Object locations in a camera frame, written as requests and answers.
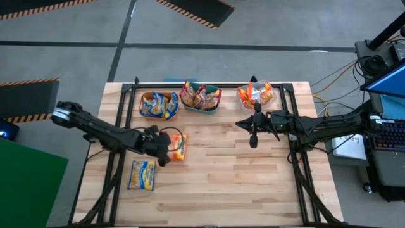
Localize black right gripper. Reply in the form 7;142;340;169
235;103;290;148

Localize black device with blue light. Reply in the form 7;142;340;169
0;118;20;143

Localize black slanted pole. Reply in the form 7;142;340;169
366;12;405;51

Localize orange plastic bin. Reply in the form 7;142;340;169
139;91;180;122

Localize teal plastic bin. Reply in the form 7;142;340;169
182;82;222;115

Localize clear plastic bin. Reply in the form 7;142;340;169
237;80;279;111

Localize black backlit keyboard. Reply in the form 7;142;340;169
371;120;405;152

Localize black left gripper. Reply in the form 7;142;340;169
139;125;175;167

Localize coiled black cable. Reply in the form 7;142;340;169
360;55;389;77

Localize black hazard-striped floor mat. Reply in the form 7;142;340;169
0;77;61;124
154;0;237;31
0;0;97;22

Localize monitor with blue screen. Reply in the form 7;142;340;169
360;58;405;99

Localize grey equipment cart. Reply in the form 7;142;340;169
354;39;405;203

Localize green floor mat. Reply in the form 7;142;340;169
0;137;70;228

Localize white paper sign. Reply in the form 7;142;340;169
330;134;368;161

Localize orange Maruchan noodle packet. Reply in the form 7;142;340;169
169;134;190;162
237;85;250;110
259;81;275;105
246;82;262;110

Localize black metal table frame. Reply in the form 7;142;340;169
68;75;347;228

